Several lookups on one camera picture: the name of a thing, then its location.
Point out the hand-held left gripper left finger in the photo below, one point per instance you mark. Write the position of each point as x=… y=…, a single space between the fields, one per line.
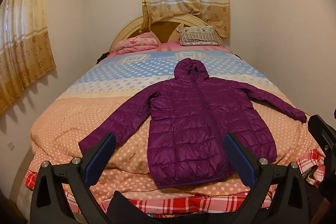
x=101 y=157

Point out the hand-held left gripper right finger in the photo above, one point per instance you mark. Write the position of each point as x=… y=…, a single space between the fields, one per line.
x=240 y=158

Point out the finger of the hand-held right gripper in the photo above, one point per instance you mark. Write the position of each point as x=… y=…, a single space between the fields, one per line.
x=321 y=132

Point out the purple hooded puffer jacket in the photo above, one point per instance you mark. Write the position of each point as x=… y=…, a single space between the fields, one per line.
x=194 y=119

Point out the polka dot bedspread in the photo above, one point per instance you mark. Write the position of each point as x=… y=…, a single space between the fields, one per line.
x=78 y=113

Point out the red plaid bed sheet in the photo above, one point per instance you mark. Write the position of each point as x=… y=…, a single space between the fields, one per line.
x=168 y=206

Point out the dark cloth beside bed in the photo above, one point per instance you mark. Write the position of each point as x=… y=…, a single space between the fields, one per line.
x=102 y=57

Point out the pink folded floral quilt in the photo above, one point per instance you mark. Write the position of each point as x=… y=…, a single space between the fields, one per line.
x=136 y=44

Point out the cream wooden headboard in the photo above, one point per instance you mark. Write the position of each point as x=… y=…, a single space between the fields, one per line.
x=123 y=32

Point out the striped floral pillow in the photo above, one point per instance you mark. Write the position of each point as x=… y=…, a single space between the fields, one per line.
x=198 y=34

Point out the white wall socket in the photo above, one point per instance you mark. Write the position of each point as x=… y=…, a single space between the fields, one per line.
x=10 y=146

